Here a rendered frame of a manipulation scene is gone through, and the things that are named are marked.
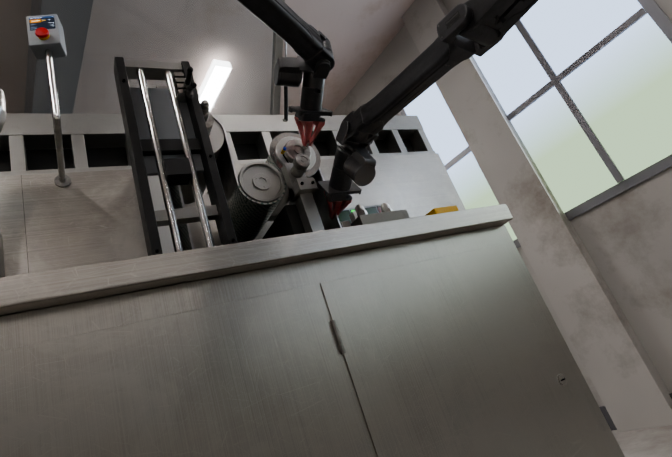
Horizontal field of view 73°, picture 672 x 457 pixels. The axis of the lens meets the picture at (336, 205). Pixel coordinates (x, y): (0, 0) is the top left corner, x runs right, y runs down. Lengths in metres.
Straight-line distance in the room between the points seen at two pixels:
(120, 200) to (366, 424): 0.98
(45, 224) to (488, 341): 1.13
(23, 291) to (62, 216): 0.75
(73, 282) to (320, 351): 0.37
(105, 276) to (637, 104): 2.56
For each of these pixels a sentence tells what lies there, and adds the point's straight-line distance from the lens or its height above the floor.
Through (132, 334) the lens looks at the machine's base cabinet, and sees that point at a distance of 0.70.
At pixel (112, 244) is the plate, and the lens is 1.40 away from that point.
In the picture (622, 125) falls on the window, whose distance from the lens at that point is 2.81.
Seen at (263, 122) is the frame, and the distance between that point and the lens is 1.75.
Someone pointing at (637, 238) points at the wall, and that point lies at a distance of 2.81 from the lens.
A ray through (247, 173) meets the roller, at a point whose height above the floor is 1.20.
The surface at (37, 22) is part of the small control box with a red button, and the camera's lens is 1.42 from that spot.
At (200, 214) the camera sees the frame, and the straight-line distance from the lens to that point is 0.95.
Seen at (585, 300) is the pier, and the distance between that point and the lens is 2.87.
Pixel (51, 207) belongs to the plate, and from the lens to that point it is 1.45.
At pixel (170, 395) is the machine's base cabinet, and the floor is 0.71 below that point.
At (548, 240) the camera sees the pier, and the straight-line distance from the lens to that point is 2.90.
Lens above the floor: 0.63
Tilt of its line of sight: 22 degrees up
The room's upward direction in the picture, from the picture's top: 20 degrees counter-clockwise
